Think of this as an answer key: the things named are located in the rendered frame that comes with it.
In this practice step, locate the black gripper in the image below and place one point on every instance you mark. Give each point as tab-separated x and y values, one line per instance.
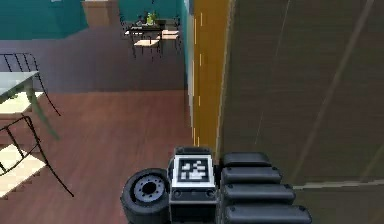
148	196

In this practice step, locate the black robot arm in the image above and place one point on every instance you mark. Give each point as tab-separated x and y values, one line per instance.
246	186

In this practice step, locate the pale green table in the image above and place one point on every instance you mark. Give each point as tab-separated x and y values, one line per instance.
20	87

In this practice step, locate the dark dining table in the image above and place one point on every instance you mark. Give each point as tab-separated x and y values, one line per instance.
146	27

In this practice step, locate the green house plant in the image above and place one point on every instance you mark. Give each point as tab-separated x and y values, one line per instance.
150	18

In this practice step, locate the dark brown room door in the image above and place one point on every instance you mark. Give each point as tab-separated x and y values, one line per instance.
300	93

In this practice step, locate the brown wooden cabinet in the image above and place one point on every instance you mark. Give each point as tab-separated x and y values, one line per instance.
100	12

